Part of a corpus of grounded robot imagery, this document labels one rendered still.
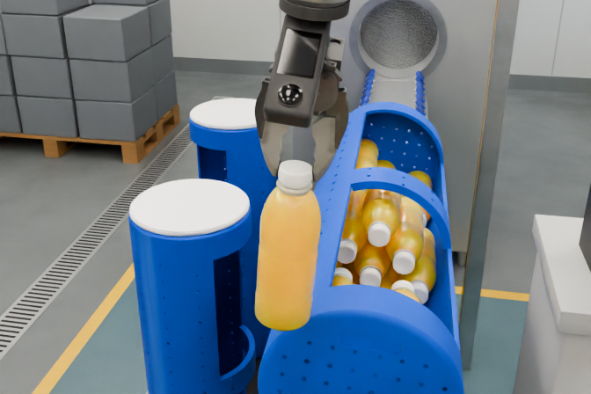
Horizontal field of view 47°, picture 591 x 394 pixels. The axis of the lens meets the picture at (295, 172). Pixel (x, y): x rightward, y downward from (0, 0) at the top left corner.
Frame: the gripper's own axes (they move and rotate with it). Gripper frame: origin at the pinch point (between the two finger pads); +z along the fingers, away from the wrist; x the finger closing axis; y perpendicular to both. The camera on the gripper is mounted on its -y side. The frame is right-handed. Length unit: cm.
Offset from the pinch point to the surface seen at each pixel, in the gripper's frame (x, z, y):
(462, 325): -61, 139, 121
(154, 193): 37, 56, 65
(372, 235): -13.1, 31.9, 31.0
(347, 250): -9.2, 35.8, 30.8
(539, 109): -163, 199, 430
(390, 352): -15.1, 25.4, -1.3
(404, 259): -19, 36, 30
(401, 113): -19, 33, 79
